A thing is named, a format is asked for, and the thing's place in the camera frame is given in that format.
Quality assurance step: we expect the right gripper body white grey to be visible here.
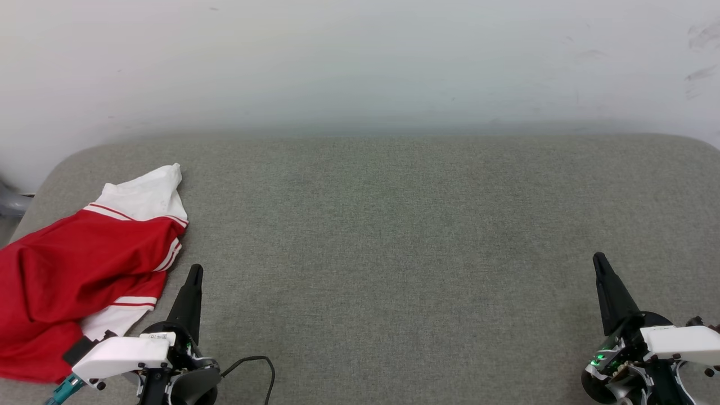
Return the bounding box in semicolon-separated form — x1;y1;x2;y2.
581;311;720;405

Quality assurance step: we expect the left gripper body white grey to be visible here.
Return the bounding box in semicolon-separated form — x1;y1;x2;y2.
72;321;222;405

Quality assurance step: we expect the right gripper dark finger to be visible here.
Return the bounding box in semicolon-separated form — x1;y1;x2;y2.
593;252;642;337

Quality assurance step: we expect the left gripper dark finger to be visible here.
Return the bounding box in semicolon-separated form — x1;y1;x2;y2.
166;264;204;347

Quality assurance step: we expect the red and white garment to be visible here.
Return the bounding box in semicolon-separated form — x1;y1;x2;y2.
0;163;189;384

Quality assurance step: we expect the grey metal pipe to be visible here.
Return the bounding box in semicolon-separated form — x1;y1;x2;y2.
0;177;35;221

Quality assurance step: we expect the thin black cable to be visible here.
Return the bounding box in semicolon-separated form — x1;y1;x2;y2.
219;355;276;405

